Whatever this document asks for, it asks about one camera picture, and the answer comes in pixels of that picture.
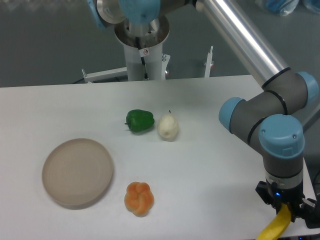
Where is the beige round plate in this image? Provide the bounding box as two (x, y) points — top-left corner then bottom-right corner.
(42, 138), (114, 210)

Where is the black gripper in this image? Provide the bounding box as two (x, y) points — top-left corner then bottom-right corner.
(255, 181), (317, 228)

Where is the green bell pepper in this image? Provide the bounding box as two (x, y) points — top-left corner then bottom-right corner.
(125, 109), (155, 133)

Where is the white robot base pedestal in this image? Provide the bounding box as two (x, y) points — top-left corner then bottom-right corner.
(123, 43), (166, 81)

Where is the white upright bracket post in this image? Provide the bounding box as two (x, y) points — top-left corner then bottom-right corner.
(204, 46), (214, 78)

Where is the orange knotted bread roll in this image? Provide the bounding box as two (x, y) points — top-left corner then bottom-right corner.
(124, 182), (154, 217)

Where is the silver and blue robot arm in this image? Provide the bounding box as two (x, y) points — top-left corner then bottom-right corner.
(87, 0), (320, 229)

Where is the black cable on pedestal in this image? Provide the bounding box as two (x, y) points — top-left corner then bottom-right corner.
(134, 36), (150, 81)

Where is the white metal frame bracket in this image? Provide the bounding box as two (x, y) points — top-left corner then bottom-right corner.
(81, 67), (127, 83)

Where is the yellow banana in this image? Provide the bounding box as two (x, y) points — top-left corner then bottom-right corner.
(256, 203), (291, 240)

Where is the white pear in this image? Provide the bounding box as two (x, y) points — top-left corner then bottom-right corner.
(157, 111), (179, 141)

